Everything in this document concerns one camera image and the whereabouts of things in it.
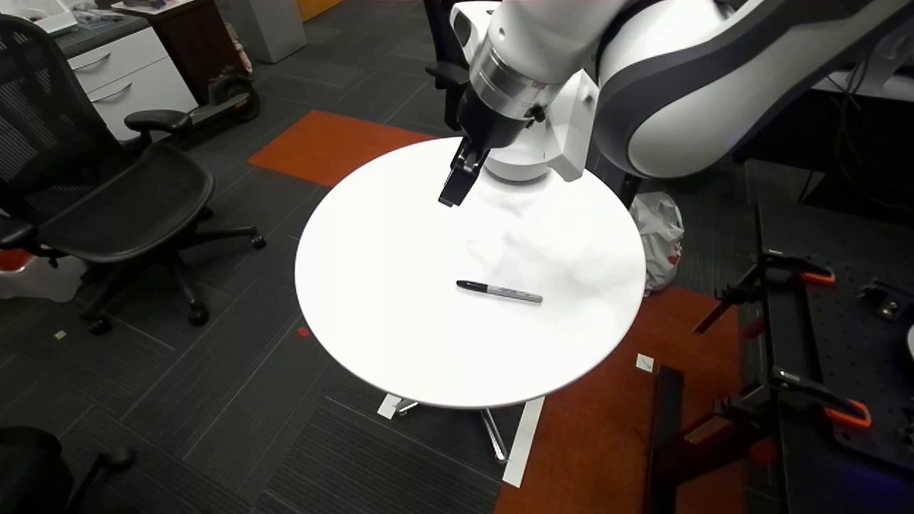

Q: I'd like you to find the black swivel chair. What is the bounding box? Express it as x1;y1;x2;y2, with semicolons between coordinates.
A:
0;422;138;514

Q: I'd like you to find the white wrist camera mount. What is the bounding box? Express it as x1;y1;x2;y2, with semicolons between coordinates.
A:
516;69;602;186

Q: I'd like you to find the metal table base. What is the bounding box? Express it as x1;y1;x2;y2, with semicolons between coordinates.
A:
373;389;547;490

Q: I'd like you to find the black marker pen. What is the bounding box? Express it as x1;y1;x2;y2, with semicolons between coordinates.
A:
452;277;545;307

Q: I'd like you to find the white plastic bag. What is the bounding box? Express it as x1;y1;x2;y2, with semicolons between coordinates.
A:
629;187;689;294

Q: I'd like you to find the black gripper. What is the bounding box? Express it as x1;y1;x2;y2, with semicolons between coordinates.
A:
433;83;537;210

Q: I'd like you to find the black mesh office chair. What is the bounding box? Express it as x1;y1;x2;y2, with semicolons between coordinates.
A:
0;12;270;337

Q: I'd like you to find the white drawer cabinet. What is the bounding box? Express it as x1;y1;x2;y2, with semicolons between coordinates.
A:
60;20;200;147

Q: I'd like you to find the orange handled black clamp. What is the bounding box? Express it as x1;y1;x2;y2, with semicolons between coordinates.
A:
713;364;877;436
693;246;840;337

